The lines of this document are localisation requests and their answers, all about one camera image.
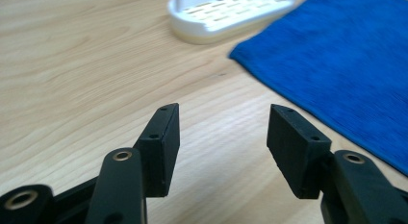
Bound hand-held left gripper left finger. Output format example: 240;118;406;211
132;102;181;198

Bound white slotted plastic rack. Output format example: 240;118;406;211
166;0;299;45

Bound blue cloth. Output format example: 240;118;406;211
228;0;408;177

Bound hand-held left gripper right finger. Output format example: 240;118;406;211
266;103;333;200

